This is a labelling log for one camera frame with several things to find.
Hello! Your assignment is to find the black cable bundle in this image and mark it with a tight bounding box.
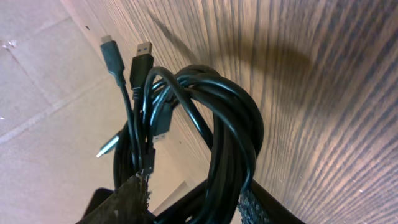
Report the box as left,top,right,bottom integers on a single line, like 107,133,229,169
95,34,265,224

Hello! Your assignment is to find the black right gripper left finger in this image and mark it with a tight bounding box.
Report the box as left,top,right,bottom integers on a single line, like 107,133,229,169
77,175,154,224

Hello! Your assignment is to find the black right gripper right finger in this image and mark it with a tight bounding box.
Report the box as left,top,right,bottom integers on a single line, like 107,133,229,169
238,180,304,224

